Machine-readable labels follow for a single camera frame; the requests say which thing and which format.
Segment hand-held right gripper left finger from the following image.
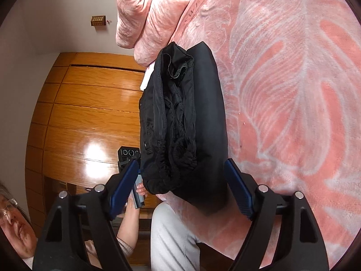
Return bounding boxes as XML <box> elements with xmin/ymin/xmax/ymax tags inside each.
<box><xmin>32</xmin><ymin>159</ymin><xmax>139</xmax><ymax>271</ymax></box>

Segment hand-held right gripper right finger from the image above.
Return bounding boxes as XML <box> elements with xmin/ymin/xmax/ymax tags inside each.
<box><xmin>224</xmin><ymin>158</ymin><xmax>329</xmax><ymax>271</ymax></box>

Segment black pants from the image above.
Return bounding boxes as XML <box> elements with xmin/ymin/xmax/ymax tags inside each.
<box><xmin>139</xmin><ymin>41</ymin><xmax>229</xmax><ymax>215</ymax></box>

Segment person's left forearm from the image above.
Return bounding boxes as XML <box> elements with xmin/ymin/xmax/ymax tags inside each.
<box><xmin>85</xmin><ymin>200</ymin><xmax>141</xmax><ymax>269</ymax></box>

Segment person's left hand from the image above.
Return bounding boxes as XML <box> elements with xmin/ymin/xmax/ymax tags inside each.
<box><xmin>132</xmin><ymin>183</ymin><xmax>148</xmax><ymax>199</ymax></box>

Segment wooden wardrobe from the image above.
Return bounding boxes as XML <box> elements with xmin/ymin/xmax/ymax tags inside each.
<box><xmin>24</xmin><ymin>51</ymin><xmax>158</xmax><ymax>267</ymax></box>

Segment person's leg in white trousers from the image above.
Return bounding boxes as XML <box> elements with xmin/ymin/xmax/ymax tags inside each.
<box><xmin>150</xmin><ymin>202</ymin><xmax>210</xmax><ymax>271</ymax></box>

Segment pink leaf-print blanket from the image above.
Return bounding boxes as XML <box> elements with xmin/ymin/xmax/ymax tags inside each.
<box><xmin>164</xmin><ymin>0</ymin><xmax>361</xmax><ymax>270</ymax></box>

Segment person's head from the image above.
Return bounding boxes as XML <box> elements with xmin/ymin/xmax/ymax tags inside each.
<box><xmin>0</xmin><ymin>182</ymin><xmax>39</xmax><ymax>264</ymax></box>

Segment person's glasses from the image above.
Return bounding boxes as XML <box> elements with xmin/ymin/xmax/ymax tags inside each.
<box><xmin>0</xmin><ymin>198</ymin><xmax>18</xmax><ymax>218</ymax></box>

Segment pink velvet pillow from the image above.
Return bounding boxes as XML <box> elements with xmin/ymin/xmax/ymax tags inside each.
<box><xmin>133</xmin><ymin>0</ymin><xmax>205</xmax><ymax>66</ymax></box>
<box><xmin>115</xmin><ymin>0</ymin><xmax>174</xmax><ymax>49</ymax></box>

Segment wooden wall lamp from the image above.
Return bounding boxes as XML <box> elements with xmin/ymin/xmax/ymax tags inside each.
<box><xmin>90</xmin><ymin>15</ymin><xmax>107</xmax><ymax>28</ymax></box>

